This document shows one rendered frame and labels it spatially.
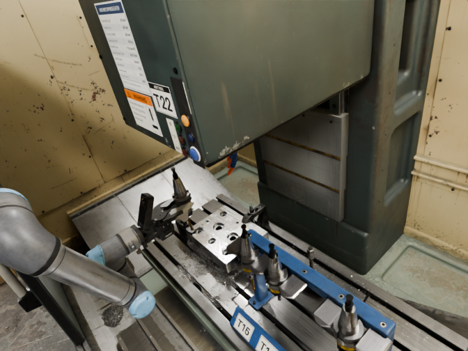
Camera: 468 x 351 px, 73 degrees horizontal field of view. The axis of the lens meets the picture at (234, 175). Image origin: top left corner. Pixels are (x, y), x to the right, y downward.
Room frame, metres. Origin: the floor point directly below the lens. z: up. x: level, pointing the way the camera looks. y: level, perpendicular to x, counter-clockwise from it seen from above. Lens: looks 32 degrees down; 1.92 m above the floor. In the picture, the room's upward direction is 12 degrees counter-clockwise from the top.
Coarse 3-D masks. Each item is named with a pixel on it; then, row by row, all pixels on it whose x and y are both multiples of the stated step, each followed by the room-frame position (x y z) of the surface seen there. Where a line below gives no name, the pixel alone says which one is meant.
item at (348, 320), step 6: (354, 306) 0.39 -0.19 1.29; (342, 312) 0.39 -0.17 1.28; (348, 312) 0.38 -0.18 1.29; (354, 312) 0.38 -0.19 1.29; (342, 318) 0.39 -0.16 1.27; (348, 318) 0.38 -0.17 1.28; (354, 318) 0.38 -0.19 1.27; (342, 324) 0.38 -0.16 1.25; (348, 324) 0.38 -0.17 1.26; (354, 324) 0.37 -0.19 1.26; (342, 330) 0.38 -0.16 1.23; (348, 330) 0.37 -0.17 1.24; (354, 330) 0.37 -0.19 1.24
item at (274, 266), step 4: (268, 256) 0.57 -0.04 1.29; (276, 256) 0.57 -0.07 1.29; (268, 260) 0.57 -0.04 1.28; (272, 260) 0.56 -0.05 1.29; (276, 260) 0.56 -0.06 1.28; (268, 264) 0.57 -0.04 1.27; (272, 264) 0.56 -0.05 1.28; (276, 264) 0.56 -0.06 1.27; (280, 264) 0.56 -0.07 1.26; (268, 268) 0.57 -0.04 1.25; (272, 268) 0.56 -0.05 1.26; (276, 268) 0.56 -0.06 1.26; (280, 268) 0.56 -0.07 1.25; (268, 272) 0.57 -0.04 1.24; (272, 272) 0.56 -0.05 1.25; (276, 272) 0.55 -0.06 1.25; (280, 272) 0.56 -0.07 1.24; (272, 276) 0.56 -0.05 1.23; (276, 276) 0.55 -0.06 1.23; (280, 276) 0.55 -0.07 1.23
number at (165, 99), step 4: (160, 96) 0.70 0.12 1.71; (164, 96) 0.68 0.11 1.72; (168, 96) 0.67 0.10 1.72; (160, 100) 0.71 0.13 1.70; (164, 100) 0.69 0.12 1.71; (168, 100) 0.67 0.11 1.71; (164, 104) 0.69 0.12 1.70; (168, 104) 0.68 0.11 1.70; (164, 108) 0.70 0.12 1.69; (168, 108) 0.68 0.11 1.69; (172, 108) 0.67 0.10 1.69; (168, 112) 0.69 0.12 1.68; (172, 112) 0.67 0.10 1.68
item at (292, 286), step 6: (294, 276) 0.56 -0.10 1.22; (288, 282) 0.54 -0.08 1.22; (294, 282) 0.54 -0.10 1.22; (300, 282) 0.53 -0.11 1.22; (306, 282) 0.53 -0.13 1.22; (282, 288) 0.53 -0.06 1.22; (288, 288) 0.52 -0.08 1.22; (294, 288) 0.52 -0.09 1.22; (300, 288) 0.52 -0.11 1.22; (282, 294) 0.51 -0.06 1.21; (288, 294) 0.51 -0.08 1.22; (294, 294) 0.50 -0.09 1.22
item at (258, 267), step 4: (260, 256) 0.65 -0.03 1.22; (264, 256) 0.65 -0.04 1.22; (256, 260) 0.64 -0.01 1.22; (260, 260) 0.63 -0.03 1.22; (264, 260) 0.63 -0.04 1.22; (252, 264) 0.63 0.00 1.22; (256, 264) 0.62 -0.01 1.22; (260, 264) 0.62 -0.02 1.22; (264, 264) 0.62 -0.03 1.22; (252, 268) 0.61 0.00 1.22; (256, 268) 0.61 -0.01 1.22; (260, 268) 0.61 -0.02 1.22; (264, 268) 0.60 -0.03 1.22; (256, 272) 0.60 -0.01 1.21; (260, 272) 0.59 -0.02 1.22
